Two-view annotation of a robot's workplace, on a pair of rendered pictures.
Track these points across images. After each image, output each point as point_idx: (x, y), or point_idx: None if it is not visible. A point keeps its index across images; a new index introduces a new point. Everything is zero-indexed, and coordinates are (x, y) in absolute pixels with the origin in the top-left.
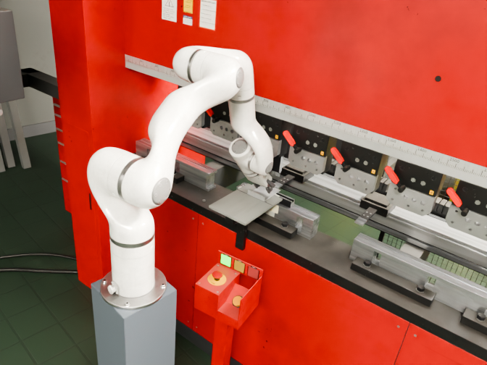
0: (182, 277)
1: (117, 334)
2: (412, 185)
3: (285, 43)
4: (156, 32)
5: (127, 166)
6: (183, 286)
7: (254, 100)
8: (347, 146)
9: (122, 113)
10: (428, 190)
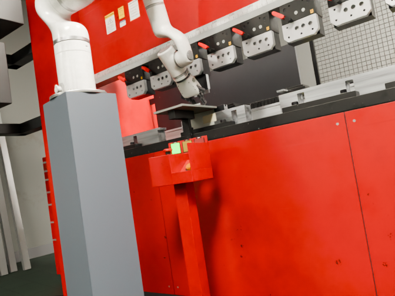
0: (154, 233)
1: (64, 123)
2: (297, 16)
3: None
4: (105, 46)
5: None
6: (157, 244)
7: (164, 6)
8: (244, 24)
9: None
10: (308, 10)
